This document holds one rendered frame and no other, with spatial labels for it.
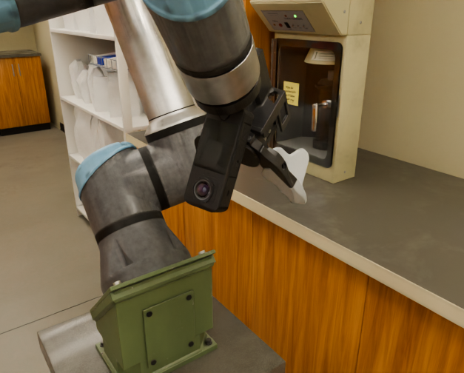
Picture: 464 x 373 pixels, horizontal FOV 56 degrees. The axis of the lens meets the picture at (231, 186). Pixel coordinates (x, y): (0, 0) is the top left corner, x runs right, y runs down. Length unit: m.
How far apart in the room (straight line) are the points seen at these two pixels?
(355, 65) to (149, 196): 0.90
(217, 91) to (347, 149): 1.12
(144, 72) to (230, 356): 0.49
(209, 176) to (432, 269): 0.73
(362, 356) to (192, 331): 0.64
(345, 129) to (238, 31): 1.11
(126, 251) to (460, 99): 1.31
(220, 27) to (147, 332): 0.48
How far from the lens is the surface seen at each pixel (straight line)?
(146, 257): 0.67
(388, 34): 1.84
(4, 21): 0.44
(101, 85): 2.67
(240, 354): 0.79
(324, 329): 1.34
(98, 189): 0.72
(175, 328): 0.72
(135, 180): 0.71
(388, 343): 1.19
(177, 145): 0.72
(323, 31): 1.41
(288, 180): 0.51
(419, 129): 1.78
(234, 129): 0.45
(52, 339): 0.88
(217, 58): 0.38
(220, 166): 0.45
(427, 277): 1.06
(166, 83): 0.74
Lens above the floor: 1.49
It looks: 22 degrees down
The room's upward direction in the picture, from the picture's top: straight up
